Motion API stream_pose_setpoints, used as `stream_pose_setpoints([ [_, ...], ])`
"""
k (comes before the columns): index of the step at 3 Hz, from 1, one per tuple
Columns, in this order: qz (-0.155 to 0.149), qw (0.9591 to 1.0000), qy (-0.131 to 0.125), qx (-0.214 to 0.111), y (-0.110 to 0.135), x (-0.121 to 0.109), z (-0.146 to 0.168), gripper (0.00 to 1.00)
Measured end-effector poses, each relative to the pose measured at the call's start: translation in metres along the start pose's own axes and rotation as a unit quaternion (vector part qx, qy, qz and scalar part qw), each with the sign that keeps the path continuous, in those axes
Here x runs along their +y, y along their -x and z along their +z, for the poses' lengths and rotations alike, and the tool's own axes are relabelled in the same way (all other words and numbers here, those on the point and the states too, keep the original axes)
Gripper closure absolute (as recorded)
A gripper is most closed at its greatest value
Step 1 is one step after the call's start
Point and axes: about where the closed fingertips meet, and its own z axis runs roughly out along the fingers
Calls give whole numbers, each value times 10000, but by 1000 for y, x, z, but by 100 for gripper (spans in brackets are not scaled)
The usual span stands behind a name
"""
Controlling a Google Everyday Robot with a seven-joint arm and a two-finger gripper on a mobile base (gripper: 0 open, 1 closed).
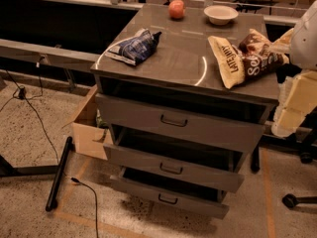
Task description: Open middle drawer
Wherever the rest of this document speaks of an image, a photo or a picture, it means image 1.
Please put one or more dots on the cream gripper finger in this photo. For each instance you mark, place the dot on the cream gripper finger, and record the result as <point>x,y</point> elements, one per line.
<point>297,98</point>

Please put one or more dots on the grey drawer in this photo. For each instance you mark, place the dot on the grey drawer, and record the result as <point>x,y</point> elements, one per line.
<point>203,129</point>
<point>171,192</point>
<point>172,168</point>

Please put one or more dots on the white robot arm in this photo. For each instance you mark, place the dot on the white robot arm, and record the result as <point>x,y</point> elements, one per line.
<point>303,44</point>

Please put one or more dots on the grey top drawer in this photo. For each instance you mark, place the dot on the grey top drawer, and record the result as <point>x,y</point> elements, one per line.
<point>203,129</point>

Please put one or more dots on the grey drawer cabinet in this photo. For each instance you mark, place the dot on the grey drawer cabinet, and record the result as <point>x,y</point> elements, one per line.
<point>183,74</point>

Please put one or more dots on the grey bottom drawer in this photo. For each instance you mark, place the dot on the grey bottom drawer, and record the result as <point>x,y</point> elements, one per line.
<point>171,192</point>

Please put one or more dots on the brown snack bag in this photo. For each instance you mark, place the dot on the brown snack bag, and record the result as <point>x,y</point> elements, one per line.
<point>256,56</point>

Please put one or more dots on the yellow Late July chip bag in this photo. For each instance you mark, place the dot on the yellow Late July chip bag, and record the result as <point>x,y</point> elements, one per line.
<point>229,61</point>

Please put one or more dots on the black chair caster base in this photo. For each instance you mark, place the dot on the black chair caster base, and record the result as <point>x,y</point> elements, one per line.
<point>290,200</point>

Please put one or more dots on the white paper bowl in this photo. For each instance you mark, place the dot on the white paper bowl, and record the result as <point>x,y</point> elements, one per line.
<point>220,15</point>

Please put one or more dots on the red apple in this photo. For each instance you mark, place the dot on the red apple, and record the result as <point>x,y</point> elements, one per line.
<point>176,9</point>

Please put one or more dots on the blue chip bag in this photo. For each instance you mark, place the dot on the blue chip bag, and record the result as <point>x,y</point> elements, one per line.
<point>136,49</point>

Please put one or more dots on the cardboard box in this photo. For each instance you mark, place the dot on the cardboard box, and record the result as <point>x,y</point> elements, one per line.
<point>88,139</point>

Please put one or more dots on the black table leg base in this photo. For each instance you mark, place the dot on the black table leg base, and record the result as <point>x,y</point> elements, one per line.
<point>52,202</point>

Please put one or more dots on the grey metal bench rail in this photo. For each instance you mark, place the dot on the grey metal bench rail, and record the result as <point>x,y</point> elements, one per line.
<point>47,55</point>

